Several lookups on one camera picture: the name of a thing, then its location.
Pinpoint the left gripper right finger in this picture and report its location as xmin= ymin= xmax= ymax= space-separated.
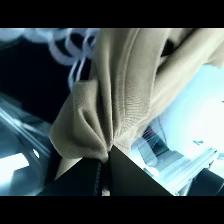
xmin=107 ymin=144 xmax=173 ymax=197

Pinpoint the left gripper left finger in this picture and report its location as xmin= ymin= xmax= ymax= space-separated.
xmin=38 ymin=157 xmax=103 ymax=197

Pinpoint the beige shirt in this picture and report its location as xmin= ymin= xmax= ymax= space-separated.
xmin=48 ymin=27 xmax=224 ymax=180

